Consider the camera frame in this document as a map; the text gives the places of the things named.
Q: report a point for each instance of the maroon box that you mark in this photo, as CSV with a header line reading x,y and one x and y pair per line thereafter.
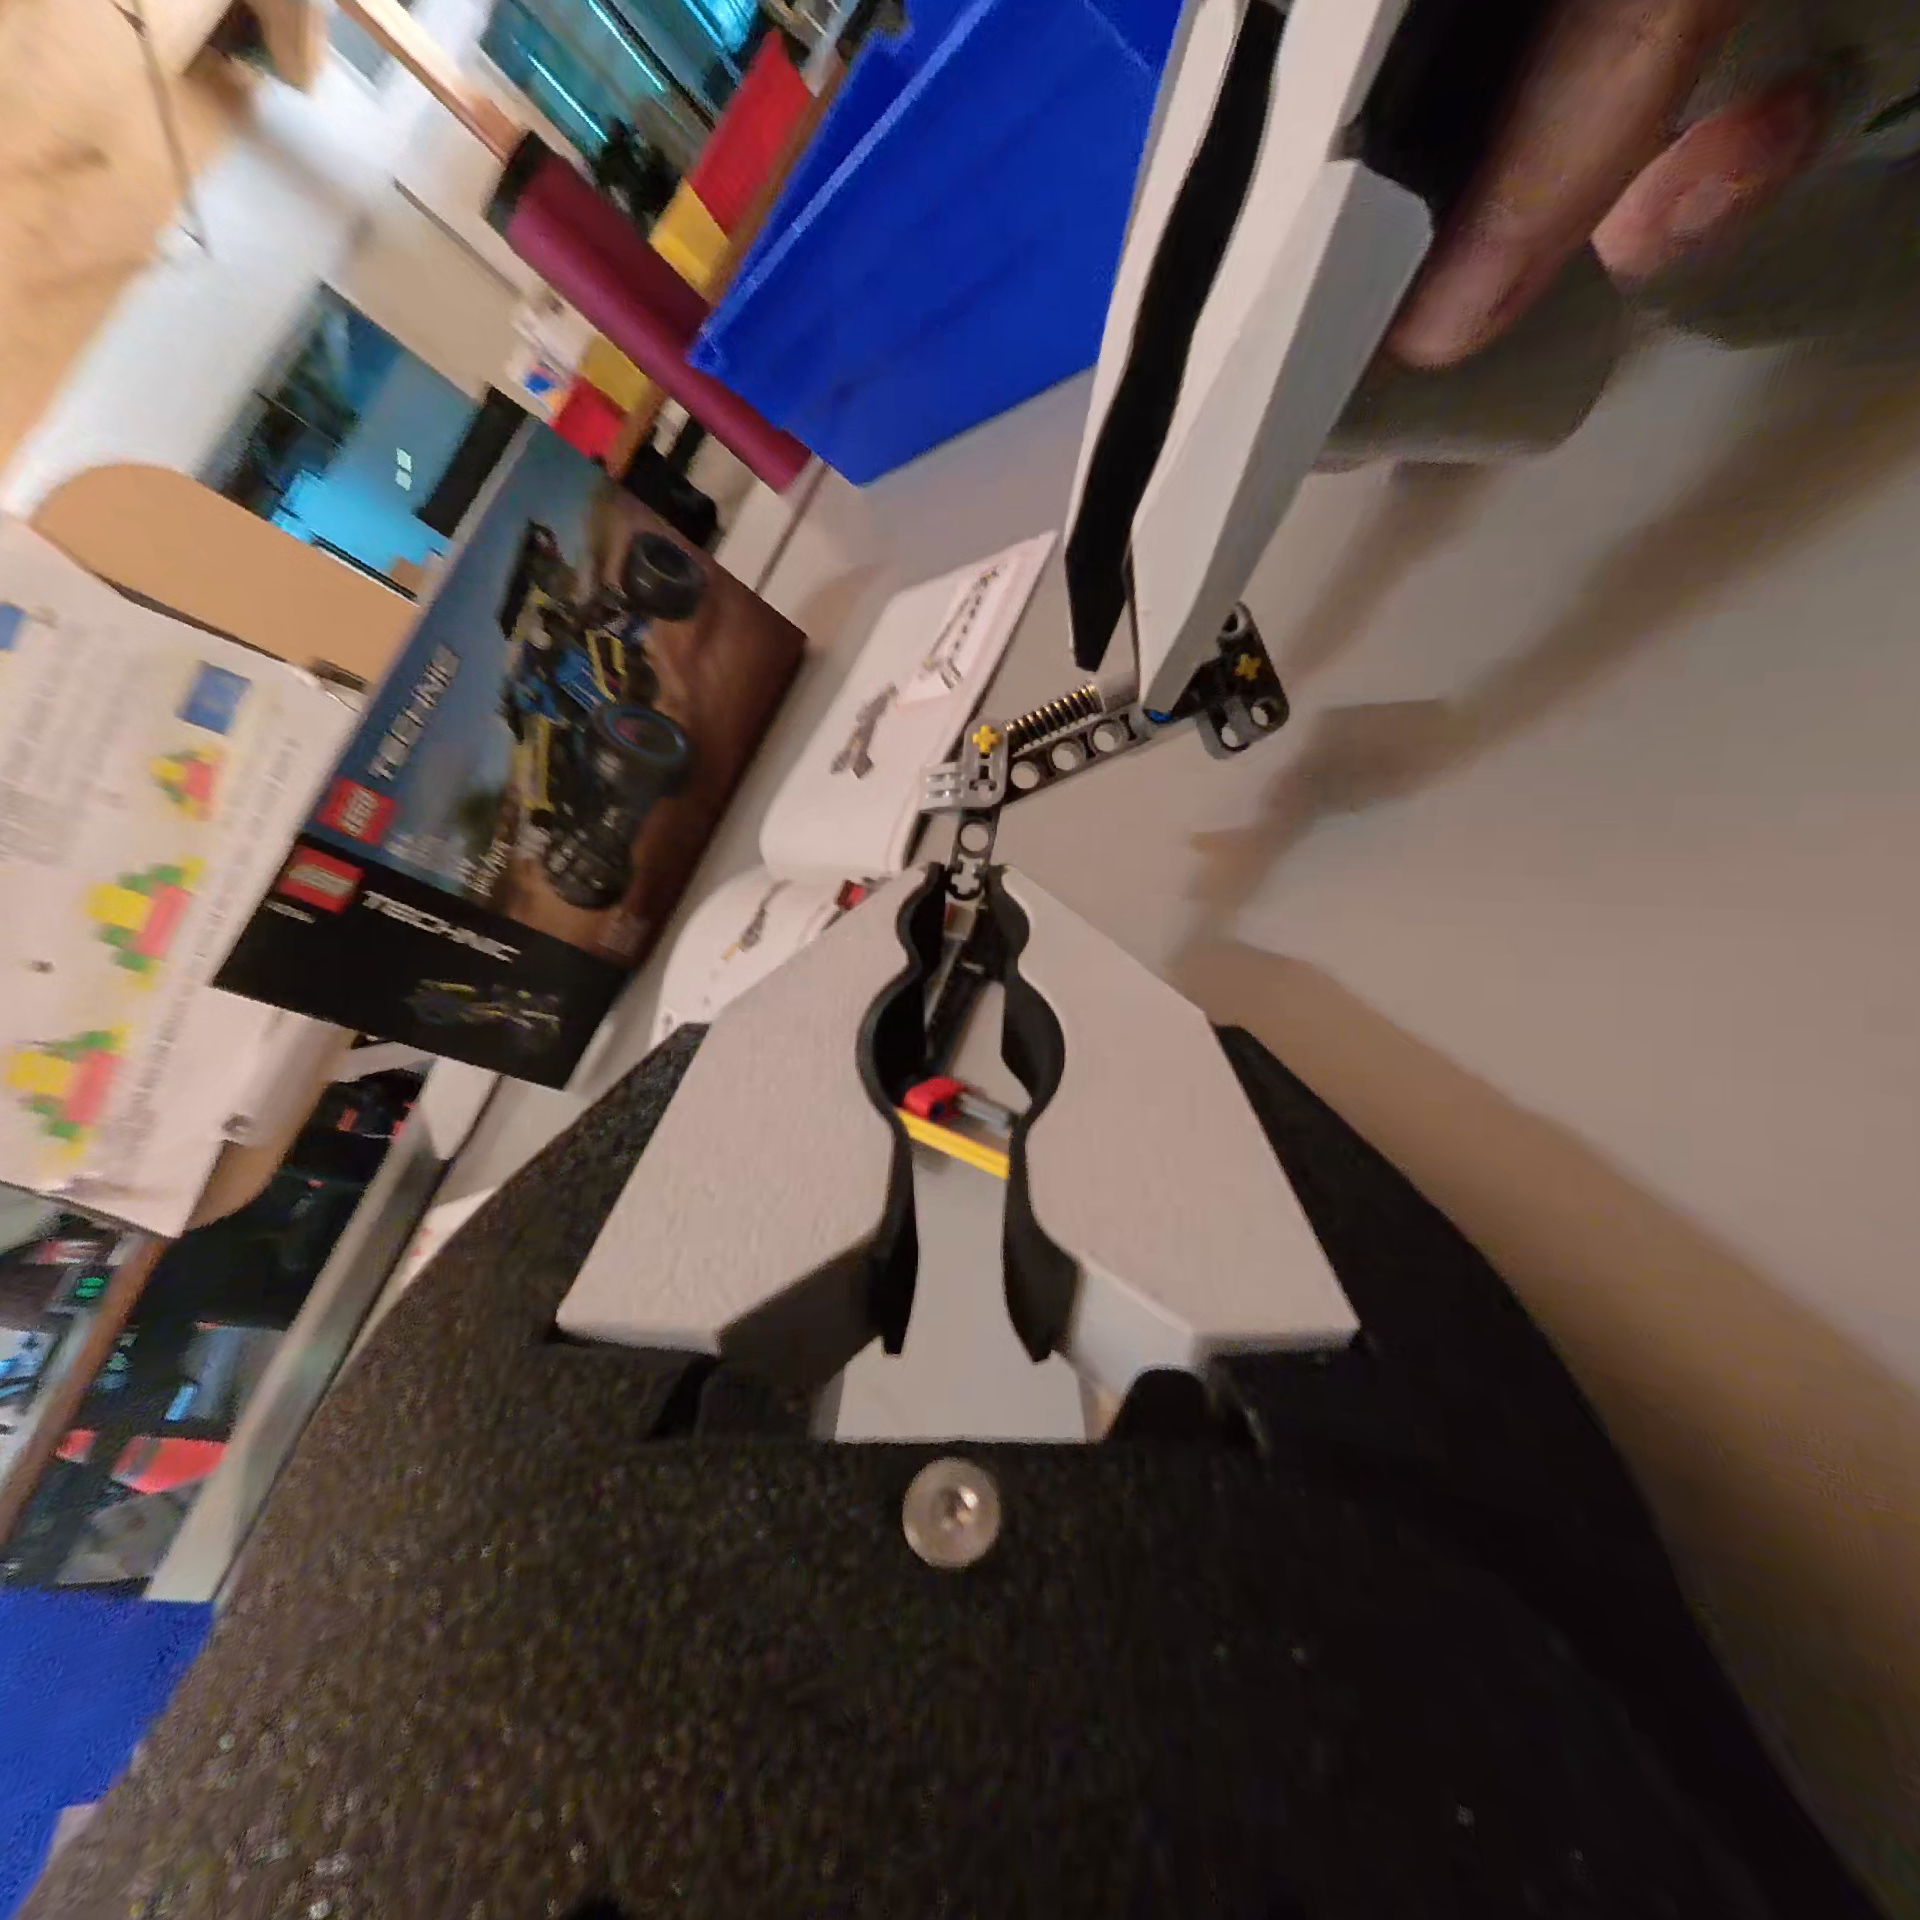
x,y
629,285

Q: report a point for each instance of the person's right hand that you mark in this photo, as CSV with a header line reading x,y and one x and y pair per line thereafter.
x,y
1575,136

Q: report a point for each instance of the lego instruction booklet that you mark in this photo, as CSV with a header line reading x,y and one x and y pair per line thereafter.
x,y
884,721

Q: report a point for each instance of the dark shelf with items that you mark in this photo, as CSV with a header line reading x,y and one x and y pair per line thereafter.
x,y
194,1412

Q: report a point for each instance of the blue lit screen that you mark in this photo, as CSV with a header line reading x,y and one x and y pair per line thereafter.
x,y
345,434

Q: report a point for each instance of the black angled lego beam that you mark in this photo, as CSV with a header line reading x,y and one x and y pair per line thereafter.
x,y
1252,697

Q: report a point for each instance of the red and yellow box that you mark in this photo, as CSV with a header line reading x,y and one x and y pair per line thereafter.
x,y
743,136
609,382

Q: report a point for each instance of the lego set box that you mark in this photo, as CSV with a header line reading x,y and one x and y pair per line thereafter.
x,y
524,721

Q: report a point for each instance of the blue plastic bin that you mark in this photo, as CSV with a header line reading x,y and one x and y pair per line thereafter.
x,y
930,254
76,1710

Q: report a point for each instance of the lego chassis assembly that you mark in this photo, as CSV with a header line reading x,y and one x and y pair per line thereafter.
x,y
961,1136

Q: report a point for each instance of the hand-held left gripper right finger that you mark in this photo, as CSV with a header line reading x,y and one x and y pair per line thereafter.
x,y
1184,1172

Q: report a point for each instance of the cardboard box with printed side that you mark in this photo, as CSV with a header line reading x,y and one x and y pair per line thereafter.
x,y
135,839

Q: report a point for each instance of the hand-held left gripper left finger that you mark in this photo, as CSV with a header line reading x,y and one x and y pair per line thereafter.
x,y
735,1156

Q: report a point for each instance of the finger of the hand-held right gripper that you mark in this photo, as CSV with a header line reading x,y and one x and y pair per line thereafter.
x,y
1276,360
1155,271

